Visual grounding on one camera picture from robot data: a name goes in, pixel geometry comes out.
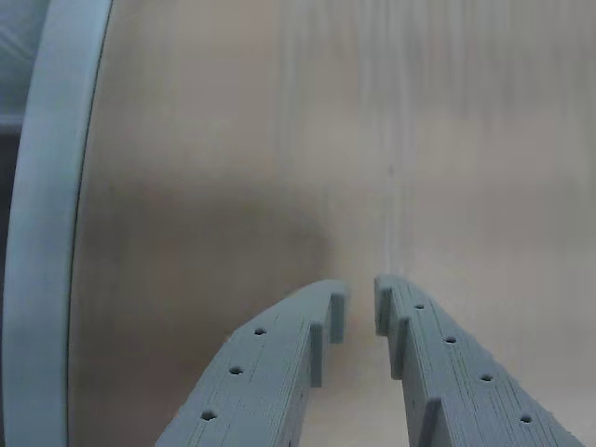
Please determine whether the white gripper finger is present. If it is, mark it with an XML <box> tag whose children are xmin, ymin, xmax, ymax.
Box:
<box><xmin>373</xmin><ymin>273</ymin><xmax>589</xmax><ymax>447</ymax></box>
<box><xmin>155</xmin><ymin>278</ymin><xmax>351</xmax><ymax>447</ymax></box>

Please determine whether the white table rim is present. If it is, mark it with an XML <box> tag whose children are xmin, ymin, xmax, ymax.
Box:
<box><xmin>0</xmin><ymin>0</ymin><xmax>115</xmax><ymax>447</ymax></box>

